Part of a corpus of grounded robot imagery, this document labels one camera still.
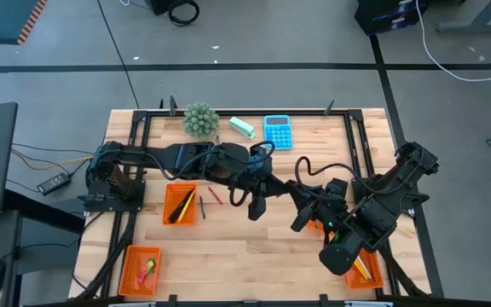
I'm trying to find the blue calculator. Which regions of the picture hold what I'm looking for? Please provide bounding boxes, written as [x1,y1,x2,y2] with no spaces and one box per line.
[263,114,293,151]

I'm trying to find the black cable coil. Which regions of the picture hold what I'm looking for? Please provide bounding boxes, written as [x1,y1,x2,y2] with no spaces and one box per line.
[167,0,200,27]

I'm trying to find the yellow-orange pencil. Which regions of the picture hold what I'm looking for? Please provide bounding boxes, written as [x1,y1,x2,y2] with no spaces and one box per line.
[355,257,371,281]
[353,258,368,281]

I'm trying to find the yellow floor cable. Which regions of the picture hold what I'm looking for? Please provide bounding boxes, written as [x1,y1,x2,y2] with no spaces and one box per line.
[10,148,95,171]

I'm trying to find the white pencil yellow cap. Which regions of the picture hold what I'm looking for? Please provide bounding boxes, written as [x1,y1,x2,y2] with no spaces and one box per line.
[359,255,373,281]

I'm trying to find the green succulent potted plant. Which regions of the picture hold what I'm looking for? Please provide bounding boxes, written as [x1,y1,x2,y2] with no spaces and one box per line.
[182,101,221,140]

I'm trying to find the black power brick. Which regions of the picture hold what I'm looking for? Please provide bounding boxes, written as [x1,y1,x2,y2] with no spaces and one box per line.
[36,171,72,196]

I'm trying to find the orange plastic mesh bin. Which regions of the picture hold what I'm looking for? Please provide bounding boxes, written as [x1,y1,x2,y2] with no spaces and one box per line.
[118,245,163,298]
[306,217,337,246]
[344,249,385,291]
[162,182,199,226]

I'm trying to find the black table frame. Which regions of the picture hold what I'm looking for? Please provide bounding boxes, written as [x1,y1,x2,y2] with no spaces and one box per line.
[100,108,400,307]

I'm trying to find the black pen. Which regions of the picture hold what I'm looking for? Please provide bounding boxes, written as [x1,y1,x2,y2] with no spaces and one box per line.
[169,188,196,223]
[167,194,192,224]

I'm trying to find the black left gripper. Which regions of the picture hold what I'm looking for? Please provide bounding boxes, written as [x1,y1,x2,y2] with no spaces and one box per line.
[244,167,292,222]

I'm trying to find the black equipment base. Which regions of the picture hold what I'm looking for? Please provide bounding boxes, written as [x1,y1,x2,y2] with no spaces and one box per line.
[145,0,172,16]

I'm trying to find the black frame strut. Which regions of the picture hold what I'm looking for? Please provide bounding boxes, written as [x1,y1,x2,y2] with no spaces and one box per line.
[72,211,138,299]
[362,211,428,299]

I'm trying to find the hazard striped blue platform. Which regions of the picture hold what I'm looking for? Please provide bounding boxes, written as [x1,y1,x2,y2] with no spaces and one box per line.
[0,0,49,46]

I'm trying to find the red crayon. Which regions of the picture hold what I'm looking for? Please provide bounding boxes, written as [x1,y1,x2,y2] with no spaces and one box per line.
[207,186,224,206]

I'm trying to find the black equipment case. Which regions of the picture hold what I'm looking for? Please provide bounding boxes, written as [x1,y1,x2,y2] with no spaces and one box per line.
[354,0,430,38]

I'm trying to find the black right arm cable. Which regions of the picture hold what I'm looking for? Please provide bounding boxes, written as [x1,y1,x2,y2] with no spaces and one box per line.
[293,155,378,198]

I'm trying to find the yellow pen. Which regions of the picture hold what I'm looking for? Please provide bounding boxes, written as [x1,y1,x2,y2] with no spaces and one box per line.
[176,190,197,224]

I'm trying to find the thin black floor cable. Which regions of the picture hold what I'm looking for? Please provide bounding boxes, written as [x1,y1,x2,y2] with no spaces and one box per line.
[97,0,141,110]

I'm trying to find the mint green stapler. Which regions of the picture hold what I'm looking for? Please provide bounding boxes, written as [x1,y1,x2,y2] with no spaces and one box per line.
[228,116,257,141]

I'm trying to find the white cable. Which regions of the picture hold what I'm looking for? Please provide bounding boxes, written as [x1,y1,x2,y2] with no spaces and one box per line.
[414,0,491,83]

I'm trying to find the grey metal table leg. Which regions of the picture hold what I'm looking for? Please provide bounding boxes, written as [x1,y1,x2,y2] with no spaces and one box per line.
[436,0,491,35]

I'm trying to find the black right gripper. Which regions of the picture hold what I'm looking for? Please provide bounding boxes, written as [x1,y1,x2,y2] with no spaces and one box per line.
[286,177,351,234]

